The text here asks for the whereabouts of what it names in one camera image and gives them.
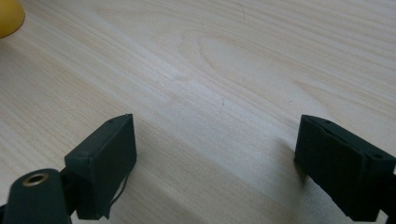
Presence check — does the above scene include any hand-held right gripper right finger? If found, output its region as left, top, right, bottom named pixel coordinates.
left=293, top=114, right=396, bottom=222

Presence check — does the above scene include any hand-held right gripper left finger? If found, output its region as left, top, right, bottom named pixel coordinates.
left=64, top=113, right=138, bottom=220

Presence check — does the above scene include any white cartoon face trash bin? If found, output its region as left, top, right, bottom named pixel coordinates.
left=0, top=0, right=26, bottom=39

